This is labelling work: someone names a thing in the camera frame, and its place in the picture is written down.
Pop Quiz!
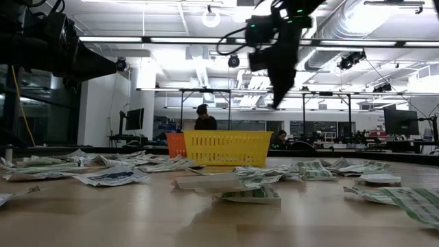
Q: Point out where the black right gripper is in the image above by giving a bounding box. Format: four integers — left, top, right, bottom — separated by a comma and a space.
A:
268, 43, 300, 110

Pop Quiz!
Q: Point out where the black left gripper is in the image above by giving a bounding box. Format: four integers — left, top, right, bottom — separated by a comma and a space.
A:
40, 13, 118, 87

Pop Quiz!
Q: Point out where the plain white packet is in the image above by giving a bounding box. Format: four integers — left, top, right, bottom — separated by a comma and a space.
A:
358, 171, 402, 188

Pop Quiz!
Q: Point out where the long ceiling light bar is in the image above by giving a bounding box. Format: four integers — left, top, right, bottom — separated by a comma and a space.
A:
77, 35, 439, 48

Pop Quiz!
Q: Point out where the seated person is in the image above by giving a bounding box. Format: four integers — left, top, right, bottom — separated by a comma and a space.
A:
270, 129, 291, 151

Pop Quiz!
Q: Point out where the black office chair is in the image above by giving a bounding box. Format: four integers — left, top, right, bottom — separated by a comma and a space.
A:
289, 140, 318, 152

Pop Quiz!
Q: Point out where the yellow plastic basket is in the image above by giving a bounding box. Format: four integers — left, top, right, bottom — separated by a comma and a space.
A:
181, 129, 274, 168

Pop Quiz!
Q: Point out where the black computer monitor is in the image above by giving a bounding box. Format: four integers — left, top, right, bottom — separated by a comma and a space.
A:
125, 108, 148, 131
383, 108, 420, 137

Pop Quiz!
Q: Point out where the standing person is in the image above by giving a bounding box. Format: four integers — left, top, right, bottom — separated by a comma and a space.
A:
194, 104, 218, 131

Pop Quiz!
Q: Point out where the orange-red plastic basket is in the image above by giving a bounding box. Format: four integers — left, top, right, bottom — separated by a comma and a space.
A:
165, 132, 188, 159

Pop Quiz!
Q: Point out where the black ceiling camera rig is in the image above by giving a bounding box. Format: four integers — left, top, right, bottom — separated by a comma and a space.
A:
337, 49, 367, 71

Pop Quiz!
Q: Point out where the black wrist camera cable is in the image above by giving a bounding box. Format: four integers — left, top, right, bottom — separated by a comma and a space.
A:
215, 25, 250, 58

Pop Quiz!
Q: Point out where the distant black metal frame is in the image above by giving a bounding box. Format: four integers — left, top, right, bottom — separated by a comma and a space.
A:
136, 87, 354, 131

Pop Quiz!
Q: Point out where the yellow hanging cable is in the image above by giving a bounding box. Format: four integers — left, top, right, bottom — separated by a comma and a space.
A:
10, 64, 37, 147

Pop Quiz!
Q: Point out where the silver air duct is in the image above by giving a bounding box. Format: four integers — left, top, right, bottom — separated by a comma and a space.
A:
305, 0, 388, 71

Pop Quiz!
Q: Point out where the white ring light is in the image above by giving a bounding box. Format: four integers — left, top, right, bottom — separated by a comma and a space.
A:
201, 7, 222, 28

